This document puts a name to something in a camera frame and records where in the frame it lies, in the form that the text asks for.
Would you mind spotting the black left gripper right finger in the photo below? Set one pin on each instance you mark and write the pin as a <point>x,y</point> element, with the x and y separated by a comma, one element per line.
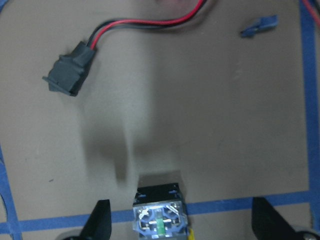
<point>268,224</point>

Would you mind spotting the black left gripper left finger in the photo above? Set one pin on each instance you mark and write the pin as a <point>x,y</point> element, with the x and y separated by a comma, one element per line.
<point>99,223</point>

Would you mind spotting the green push button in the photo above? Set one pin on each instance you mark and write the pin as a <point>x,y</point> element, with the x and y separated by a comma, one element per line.
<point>160,213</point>

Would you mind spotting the blue tape scrap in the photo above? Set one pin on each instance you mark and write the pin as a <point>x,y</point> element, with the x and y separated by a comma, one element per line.
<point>260,25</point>

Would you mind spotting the black rocker switch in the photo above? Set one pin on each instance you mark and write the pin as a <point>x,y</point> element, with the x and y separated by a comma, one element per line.
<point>70,70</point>

